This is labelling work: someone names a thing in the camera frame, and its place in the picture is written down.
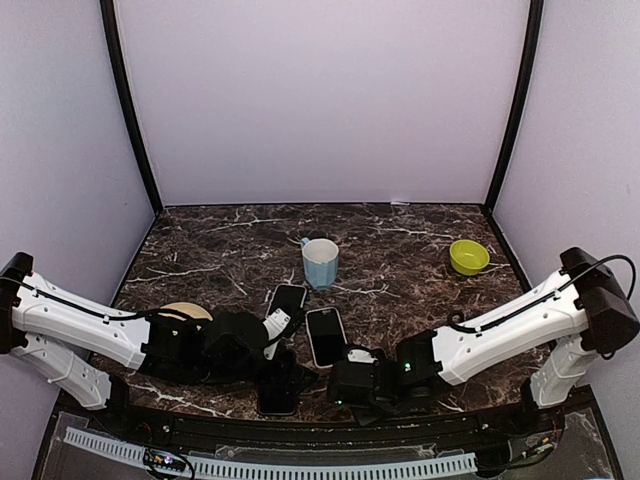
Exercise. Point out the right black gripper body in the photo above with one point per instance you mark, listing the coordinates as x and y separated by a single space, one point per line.
376 411

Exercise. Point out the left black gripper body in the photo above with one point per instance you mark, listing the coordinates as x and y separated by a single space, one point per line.
281 369

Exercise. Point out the pink phone case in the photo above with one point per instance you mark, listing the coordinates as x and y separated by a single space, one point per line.
310 340

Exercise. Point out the black screen smartphone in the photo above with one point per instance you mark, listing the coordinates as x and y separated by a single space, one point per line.
289 299

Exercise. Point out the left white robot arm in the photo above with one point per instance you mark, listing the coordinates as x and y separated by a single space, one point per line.
180 342

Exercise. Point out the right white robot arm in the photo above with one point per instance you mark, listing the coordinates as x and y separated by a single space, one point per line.
581 307

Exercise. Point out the beige round plate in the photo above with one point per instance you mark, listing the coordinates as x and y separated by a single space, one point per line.
186 311

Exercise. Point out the blue ceramic mug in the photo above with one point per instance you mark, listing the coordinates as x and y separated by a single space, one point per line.
320 260

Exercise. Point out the lime green bowl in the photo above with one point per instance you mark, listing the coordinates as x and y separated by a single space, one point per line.
468 257

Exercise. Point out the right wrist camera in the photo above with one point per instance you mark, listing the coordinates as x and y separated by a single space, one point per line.
363 377

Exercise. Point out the black front rail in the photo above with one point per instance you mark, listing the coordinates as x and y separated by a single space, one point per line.
481 428

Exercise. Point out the white slotted cable duct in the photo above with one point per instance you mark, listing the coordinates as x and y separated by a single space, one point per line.
244 463

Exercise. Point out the left black frame post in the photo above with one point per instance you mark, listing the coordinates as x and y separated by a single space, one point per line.
126 101

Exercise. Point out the black frame post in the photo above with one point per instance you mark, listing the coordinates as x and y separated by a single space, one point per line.
126 101
525 71

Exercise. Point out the right black frame post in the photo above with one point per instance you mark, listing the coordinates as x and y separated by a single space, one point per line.
525 71

